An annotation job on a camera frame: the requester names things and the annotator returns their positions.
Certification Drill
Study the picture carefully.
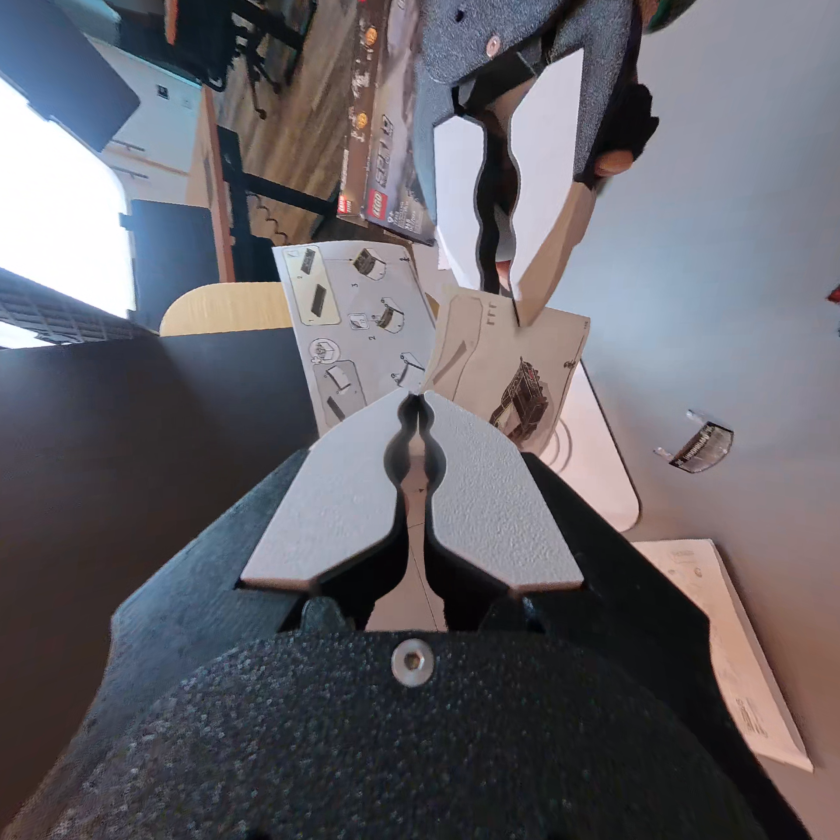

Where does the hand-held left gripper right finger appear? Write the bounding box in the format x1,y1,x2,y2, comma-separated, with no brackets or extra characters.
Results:
419,390,586,596

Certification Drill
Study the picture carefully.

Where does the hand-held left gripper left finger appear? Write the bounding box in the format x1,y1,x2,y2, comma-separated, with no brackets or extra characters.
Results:
239,389,421,592

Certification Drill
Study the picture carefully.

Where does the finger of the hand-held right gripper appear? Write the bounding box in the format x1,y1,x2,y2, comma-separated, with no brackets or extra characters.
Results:
507,47,599,329
433,115,503,296

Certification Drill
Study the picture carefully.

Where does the lego instruction booklet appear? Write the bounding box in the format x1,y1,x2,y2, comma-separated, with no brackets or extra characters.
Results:
272,243,592,460

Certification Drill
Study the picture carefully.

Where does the white book stand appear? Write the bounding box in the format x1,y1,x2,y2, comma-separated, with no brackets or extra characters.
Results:
0,282,641,821

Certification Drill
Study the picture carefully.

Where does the clear lego windshield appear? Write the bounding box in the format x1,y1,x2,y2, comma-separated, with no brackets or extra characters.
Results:
653,410,735,475

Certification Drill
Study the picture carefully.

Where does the person's right forearm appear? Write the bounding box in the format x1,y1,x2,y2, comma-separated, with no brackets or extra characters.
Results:
640,0,700,35

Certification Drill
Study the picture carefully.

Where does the lego set box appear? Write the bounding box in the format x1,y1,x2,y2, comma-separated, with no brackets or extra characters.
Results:
336,0,437,247

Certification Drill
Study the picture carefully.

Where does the printed white paper bag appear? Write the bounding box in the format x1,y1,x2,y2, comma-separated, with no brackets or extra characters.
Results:
633,539,815,772

